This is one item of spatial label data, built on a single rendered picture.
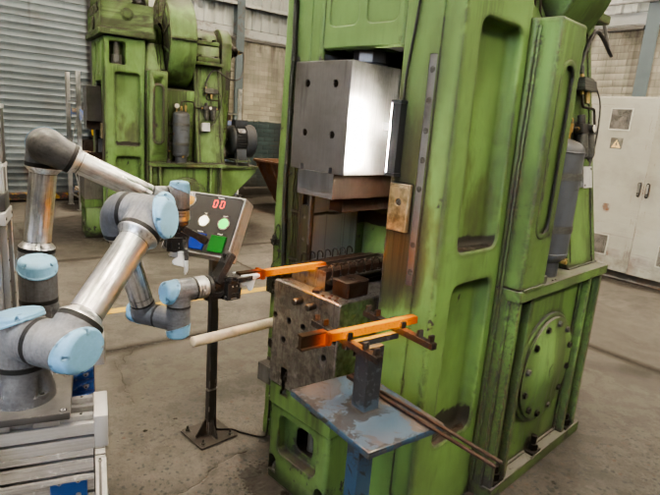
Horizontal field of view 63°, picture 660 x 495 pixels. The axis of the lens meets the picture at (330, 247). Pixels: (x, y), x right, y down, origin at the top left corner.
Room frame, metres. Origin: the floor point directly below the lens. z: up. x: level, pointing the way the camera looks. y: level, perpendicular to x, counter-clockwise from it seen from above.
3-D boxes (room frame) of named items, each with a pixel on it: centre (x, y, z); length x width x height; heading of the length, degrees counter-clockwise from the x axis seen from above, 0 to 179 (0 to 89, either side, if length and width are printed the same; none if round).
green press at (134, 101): (6.97, 2.09, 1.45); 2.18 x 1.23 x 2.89; 129
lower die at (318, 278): (2.21, -0.07, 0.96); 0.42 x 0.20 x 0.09; 135
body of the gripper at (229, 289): (1.75, 0.36, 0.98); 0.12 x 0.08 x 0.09; 135
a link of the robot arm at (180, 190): (2.06, 0.59, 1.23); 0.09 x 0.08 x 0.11; 122
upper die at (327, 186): (2.21, -0.07, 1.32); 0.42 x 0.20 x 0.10; 135
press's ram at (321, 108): (2.18, -0.10, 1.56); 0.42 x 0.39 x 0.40; 135
